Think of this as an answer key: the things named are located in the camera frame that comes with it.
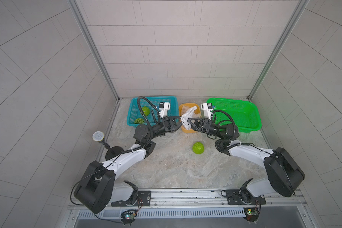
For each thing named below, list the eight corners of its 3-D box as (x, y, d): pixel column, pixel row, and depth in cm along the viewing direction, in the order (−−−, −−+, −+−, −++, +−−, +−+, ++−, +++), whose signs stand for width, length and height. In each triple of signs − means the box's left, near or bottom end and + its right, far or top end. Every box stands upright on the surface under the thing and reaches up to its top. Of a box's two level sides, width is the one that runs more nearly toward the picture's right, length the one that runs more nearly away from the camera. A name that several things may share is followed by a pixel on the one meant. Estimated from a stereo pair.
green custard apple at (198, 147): (193, 154, 88) (193, 150, 83) (192, 146, 92) (193, 142, 87) (203, 154, 88) (204, 150, 83) (202, 146, 92) (203, 142, 87)
